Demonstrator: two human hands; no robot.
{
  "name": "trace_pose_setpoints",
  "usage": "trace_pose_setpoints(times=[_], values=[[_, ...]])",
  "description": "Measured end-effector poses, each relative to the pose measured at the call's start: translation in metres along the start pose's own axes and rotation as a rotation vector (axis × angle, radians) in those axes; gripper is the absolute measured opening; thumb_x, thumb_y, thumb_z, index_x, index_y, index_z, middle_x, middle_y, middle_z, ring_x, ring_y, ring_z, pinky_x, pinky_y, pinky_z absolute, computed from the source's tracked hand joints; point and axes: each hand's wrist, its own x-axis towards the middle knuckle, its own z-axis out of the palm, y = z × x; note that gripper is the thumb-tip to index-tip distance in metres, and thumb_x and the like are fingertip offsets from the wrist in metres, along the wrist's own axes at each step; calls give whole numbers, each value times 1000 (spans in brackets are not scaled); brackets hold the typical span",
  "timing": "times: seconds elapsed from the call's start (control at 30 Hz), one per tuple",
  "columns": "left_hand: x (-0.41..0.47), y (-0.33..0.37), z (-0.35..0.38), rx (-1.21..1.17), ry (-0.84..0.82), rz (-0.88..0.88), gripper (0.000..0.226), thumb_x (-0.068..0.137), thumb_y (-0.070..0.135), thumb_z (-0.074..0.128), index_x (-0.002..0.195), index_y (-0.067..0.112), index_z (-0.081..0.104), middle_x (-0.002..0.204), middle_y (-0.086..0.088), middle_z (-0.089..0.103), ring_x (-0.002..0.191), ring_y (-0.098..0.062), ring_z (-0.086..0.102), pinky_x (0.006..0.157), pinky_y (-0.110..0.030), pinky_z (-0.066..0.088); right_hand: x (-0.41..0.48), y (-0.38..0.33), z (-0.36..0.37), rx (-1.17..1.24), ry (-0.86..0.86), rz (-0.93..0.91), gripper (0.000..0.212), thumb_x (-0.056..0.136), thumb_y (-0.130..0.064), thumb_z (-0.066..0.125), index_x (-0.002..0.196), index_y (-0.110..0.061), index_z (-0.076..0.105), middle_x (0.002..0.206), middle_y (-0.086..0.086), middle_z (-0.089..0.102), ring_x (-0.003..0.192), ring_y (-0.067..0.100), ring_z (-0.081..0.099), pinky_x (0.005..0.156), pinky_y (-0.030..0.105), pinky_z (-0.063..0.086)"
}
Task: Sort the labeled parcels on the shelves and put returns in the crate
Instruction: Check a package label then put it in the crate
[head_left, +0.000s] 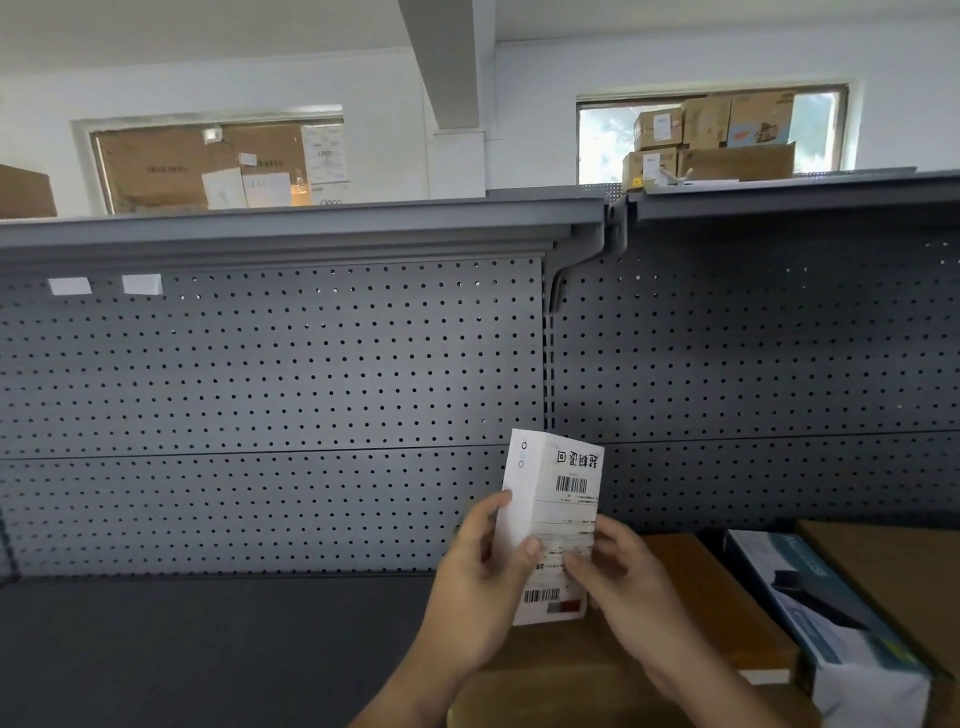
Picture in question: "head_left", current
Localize cardboard-covered window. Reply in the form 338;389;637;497
73;104;354;217

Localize grey blue box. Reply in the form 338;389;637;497
723;528;935;728

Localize grey metal pegboard shelf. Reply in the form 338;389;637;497
0;170;960;728

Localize person's right hand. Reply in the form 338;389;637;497
562;513;725;699

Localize person's left hand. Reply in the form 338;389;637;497
410;491;545;680

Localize small labelled cardboard carton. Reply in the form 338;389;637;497
633;107;685;151
622;148;680;190

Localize brown cardboard box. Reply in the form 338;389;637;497
449;532;823;728
794;519;960;728

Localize white printed box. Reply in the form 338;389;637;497
491;427;607;628

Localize white paper sheet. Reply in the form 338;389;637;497
200;168;249;211
243;172;294;210

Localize large printed cardboard carton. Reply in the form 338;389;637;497
0;164;59;220

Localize cardboard boxes at window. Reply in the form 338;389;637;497
575;82;850;185

